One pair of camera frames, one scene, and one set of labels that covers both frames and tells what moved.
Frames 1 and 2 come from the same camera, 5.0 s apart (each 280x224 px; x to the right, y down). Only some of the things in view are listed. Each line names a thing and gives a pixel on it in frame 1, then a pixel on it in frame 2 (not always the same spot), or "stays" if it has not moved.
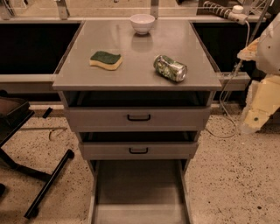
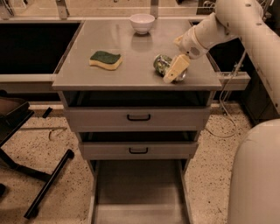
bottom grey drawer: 140,192 stays
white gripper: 270,51 → 190,44
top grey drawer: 138,119 stays
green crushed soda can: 170,68 stays
